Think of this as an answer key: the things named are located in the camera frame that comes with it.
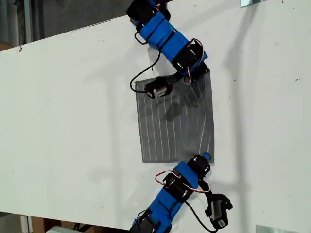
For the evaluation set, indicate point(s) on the white container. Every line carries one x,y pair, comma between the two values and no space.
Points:
60,230

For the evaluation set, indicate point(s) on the grey white-striped towel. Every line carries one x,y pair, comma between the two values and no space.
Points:
170,126

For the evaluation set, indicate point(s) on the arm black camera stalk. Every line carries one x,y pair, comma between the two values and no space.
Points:
176,77
209,191

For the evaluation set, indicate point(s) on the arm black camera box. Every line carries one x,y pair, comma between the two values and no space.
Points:
218,216
158,88

